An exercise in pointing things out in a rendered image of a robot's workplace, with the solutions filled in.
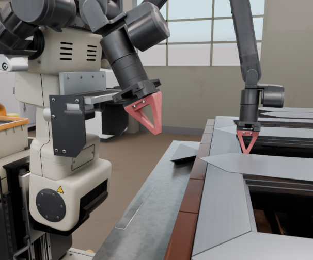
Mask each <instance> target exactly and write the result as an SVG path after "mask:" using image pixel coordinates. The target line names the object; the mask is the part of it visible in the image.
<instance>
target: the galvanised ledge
mask: <svg viewBox="0 0 313 260"><path fill-rule="evenodd" d="M180 144H183V145H186V146H188V147H191V148H194V149H197V150H198V149H199V145H200V142H193V141H175V140H174V141H173V142H172V143H171V145H170V146H169V148H168V149H167V151H166V152H165V154H164V155H163V156H162V158H161V159H160V161H159V162H158V164H157V165H156V167H155V168H154V170H153V171H152V172H151V174H150V175H149V177H148V178H147V180H146V181H145V182H144V184H143V185H142V187H141V189H140V190H139V192H138V193H137V194H136V196H135V197H134V199H133V200H132V202H131V203H130V205H129V206H128V208H127V209H126V210H125V212H124V213H123V215H122V216H121V218H120V219H119V220H118V222H117V223H116V225H115V226H114V228H113V229H112V231H111V232H110V234H109V235H108V236H107V238H106V240H105V241H104V243H103V244H102V245H101V247H100V248H99V250H98V251H97V253H96V254H95V255H94V257H93V258H92V260H163V259H164V256H165V253H166V250H167V247H168V244H169V240H170V237H171V234H172V231H173V228H174V225H175V222H176V219H177V215H178V212H179V209H180V206H181V202H182V199H183V196H184V193H185V190H186V187H187V183H188V181H189V178H190V174H191V171H192V168H193V164H194V161H195V158H191V159H187V160H182V161H177V162H171V161H170V160H171V158H172V156H173V155H174V153H175V151H176V150H177V148H178V146H179V145H180ZM148 185H150V186H155V188H154V189H153V191H152V192H151V193H150V195H149V196H148V198H147V199H146V200H145V202H144V203H143V204H142V206H141V207H140V209H139V210H138V211H137V213H136V214H135V216H134V217H133V218H132V220H131V221H130V223H129V224H128V225H127V227H126V228H125V229H120V228H116V226H117V224H118V223H119V222H120V221H121V219H122V218H123V217H124V216H125V214H126V213H127V212H128V210H129V209H130V208H131V207H132V205H133V204H134V203H135V201H136V200H137V199H138V198H139V196H140V195H141V194H142V193H143V191H144V190H145V189H146V187H147V186H148Z"/></svg>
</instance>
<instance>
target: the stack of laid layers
mask: <svg viewBox="0 0 313 260"><path fill-rule="evenodd" d="M258 123H261V127H284V128H308V129H313V123H306V122H279V121H258ZM236 137H237V143H238V149H239V153H242V152H241V147H240V142H239V139H238V135H236ZM242 139H243V142H244V144H250V142H251V139H252V136H244V135H242ZM254 145H270V146H280V147H298V148H313V138H295V137H274V136H258V137H257V139H256V141H255V143H254ZM292 158H299V157H292ZM303 159H313V158H303ZM242 175H243V180H244V187H245V193H246V199H247V205H248V211H249V217H250V221H251V228H252V232H257V228H256V223H255V218H254V213H253V208H252V202H251V197H250V194H249V190H256V191H267V192H279V193H290V194H302V195H308V196H313V181H303V180H293V179H288V178H278V177H269V176H260V175H251V174H242Z"/></svg>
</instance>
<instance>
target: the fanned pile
mask: <svg viewBox="0 0 313 260"><path fill-rule="evenodd" d="M197 152H198V150H197V149H194V148H191V147H188V146H186V145H183V144H180V145H179V146H178V148H177V150H176V151H175V153H174V155H173V156H172V158H171V160H170V161H171V162H177V161H182V160H187V159H191V158H196V155H197Z"/></svg>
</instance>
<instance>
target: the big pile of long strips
mask: <svg viewBox="0 0 313 260"><path fill-rule="evenodd" d="M258 109H259V110H258V117H259V118H282V119H310V120H313V108H288V107H283V108H271V107H261V108H258Z"/></svg>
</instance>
